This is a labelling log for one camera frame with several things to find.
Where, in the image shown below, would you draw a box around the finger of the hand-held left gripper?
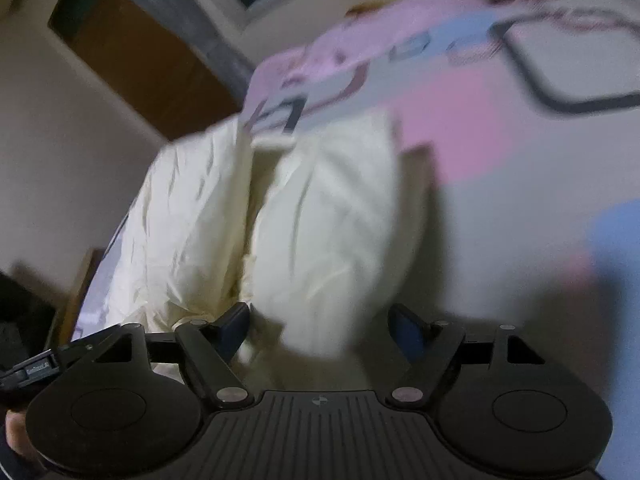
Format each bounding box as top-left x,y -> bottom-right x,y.
55,327 -> 123,361

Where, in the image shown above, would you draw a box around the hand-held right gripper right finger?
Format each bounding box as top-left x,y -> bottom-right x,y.
387,304 -> 547,406

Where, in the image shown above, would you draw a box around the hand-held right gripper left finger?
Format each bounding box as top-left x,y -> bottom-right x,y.
92,302 -> 256,408

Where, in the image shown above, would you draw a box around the white garment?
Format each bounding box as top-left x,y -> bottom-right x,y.
107,112 -> 436,386

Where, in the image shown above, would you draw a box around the person's left forearm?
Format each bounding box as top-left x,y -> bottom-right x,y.
0,440 -> 33,480

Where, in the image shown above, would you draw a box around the person's left hand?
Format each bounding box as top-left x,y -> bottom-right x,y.
4,406 -> 45,462

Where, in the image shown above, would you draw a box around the patterned bed sheet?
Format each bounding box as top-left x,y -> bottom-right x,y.
70,0 -> 640,396

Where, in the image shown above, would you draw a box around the wooden wardrobe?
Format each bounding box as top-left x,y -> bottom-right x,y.
47,0 -> 242,142

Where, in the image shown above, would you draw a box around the pink blanket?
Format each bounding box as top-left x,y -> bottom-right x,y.
245,0 -> 501,123

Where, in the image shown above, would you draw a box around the wooden bed frame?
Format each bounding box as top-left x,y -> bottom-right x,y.
50,247 -> 107,343

